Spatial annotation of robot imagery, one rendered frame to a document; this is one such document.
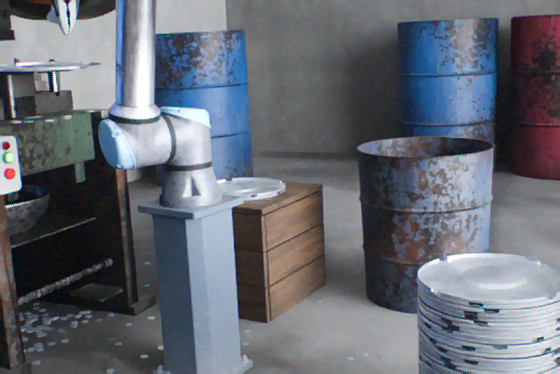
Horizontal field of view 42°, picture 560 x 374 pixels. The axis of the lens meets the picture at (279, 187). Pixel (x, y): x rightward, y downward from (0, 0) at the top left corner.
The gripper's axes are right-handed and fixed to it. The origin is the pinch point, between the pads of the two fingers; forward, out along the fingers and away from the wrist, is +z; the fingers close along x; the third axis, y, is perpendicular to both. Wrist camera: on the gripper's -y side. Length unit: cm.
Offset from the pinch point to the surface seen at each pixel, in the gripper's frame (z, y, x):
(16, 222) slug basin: 52, 22, 5
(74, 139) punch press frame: 30.6, 12.8, -11.4
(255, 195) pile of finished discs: 51, -28, -43
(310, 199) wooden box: 56, -38, -60
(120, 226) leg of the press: 59, 7, -21
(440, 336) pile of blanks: 61, -104, 19
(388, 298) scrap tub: 84, -66, -55
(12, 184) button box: 36.5, 1.3, 23.1
